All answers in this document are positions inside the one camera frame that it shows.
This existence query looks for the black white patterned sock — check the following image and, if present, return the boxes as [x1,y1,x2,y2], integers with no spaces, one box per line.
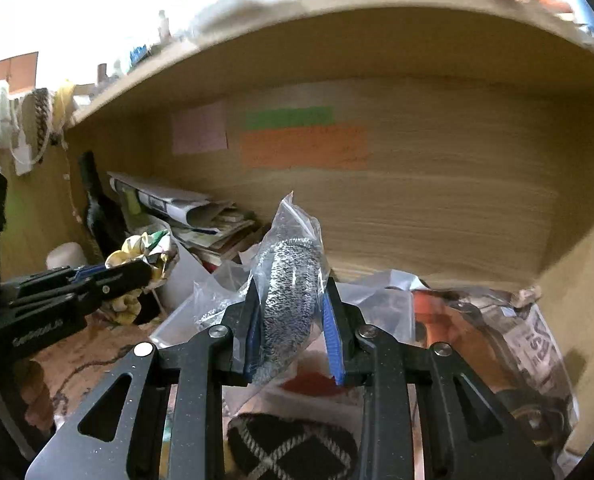
[227,412,359,480]

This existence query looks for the stack of papers and magazines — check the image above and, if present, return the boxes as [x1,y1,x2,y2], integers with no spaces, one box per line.
[108,170,269,272]

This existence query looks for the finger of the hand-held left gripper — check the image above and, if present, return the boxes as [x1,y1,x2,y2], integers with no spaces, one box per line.
[0,263,128,297]
[8,259,154,314]

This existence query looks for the orange sticky note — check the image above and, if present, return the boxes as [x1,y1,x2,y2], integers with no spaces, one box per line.
[240,126,369,171]

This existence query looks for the orange item in clear bag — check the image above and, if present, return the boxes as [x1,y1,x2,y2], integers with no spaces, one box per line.
[412,290,513,401]

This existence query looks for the yellow hanging band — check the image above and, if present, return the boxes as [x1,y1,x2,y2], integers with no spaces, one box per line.
[52,79,76,128]

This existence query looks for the black bottle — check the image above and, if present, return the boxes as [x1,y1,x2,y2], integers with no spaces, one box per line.
[78,151,128,257]

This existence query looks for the red cloth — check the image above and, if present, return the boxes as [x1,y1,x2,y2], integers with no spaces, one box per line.
[281,369,340,397]

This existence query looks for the printed plastic bag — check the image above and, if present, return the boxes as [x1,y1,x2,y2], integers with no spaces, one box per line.
[507,284,580,466]

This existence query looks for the green sticky note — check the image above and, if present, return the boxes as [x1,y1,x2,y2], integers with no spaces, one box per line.
[246,106,336,130]

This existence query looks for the wooden shelf unit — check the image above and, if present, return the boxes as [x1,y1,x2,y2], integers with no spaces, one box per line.
[0,0,594,480]

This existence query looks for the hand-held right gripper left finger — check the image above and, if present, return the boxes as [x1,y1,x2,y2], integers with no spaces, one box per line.
[24,278,264,480]

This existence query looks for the braided brown band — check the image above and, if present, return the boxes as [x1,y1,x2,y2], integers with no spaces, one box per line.
[30,87,54,163]

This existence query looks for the person's left hand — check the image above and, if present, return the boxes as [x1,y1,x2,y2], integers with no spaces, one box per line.
[7,358,56,435]

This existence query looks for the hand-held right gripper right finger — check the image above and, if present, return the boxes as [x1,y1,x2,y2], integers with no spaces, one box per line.
[320,276,554,480]

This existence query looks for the bagged grey knit sock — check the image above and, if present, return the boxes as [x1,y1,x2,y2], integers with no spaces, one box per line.
[247,191,334,387]

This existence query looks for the white cup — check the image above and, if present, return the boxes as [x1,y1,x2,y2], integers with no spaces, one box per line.
[46,242,90,272]

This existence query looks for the floral fabric scrunchie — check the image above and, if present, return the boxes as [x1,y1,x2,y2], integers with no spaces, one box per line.
[105,231,180,327]

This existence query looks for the pink sticky note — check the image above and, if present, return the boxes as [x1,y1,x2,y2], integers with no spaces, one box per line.
[171,100,229,156]

